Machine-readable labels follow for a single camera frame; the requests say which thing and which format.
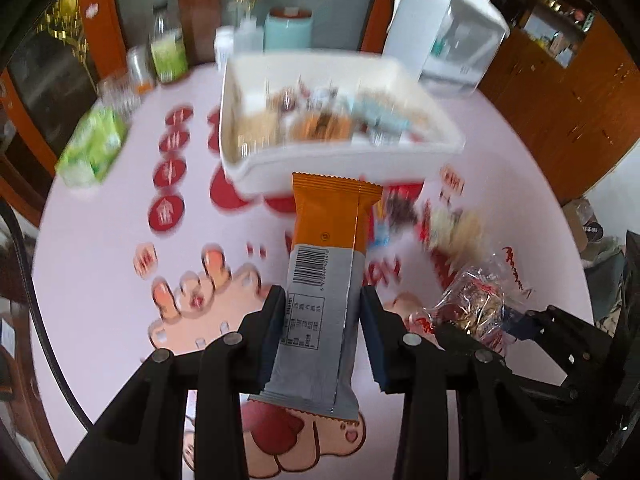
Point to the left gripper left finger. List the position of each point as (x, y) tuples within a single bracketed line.
[(261, 333)]

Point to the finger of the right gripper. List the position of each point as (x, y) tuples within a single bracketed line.
[(521, 326), (456, 341)]

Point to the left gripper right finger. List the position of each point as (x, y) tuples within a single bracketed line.
[(389, 345)]

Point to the clear nut snack packet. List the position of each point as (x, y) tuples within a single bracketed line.
[(473, 300)]

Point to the orange grey snack bar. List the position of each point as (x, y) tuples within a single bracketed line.
[(312, 371)]

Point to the white blue snack packet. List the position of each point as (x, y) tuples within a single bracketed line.
[(379, 227)]

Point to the pink printed table mat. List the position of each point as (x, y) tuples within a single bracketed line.
[(97, 309)]

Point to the red chocolate snack packet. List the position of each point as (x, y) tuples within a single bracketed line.
[(400, 206)]

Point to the yellow noodle snack packet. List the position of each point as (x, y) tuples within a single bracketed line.
[(257, 131)]

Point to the orange biscuit packet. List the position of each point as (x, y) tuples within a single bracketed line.
[(321, 127)]

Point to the blue clear snack bag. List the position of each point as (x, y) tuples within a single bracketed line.
[(384, 118)]

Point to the white plastic tray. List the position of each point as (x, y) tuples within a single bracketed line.
[(268, 81)]

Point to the brown white small packet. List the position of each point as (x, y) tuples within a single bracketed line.
[(319, 99)]

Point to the wooden cabinet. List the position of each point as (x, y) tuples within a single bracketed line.
[(567, 85)]

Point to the green wet wipes pack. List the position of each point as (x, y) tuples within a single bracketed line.
[(93, 147)]

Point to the clear glass cup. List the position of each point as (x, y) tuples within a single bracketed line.
[(116, 92)]

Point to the small metal can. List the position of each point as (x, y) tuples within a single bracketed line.
[(139, 70)]

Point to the white pill bottle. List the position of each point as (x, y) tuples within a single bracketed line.
[(223, 46)]

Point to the clear squeeze wash bottle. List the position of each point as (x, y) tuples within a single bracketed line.
[(248, 36)]

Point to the white storage box appliance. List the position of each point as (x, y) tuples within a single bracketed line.
[(446, 45)]

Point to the glass bottle green label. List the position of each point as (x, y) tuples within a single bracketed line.
[(167, 46)]

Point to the teal canister brown lid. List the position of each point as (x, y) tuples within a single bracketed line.
[(288, 28)]

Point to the wooden glass door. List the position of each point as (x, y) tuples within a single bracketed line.
[(54, 53)]

